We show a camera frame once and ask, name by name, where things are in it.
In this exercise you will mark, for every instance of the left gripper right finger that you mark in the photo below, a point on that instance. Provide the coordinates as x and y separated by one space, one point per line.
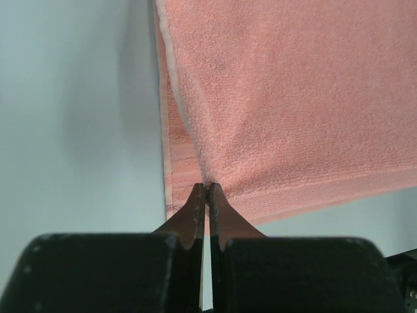
255 273

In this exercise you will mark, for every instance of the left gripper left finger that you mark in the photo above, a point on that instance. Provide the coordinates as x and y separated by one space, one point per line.
160 271

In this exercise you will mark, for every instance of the pink terry towel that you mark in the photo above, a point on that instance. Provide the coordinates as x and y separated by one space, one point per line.
290 106

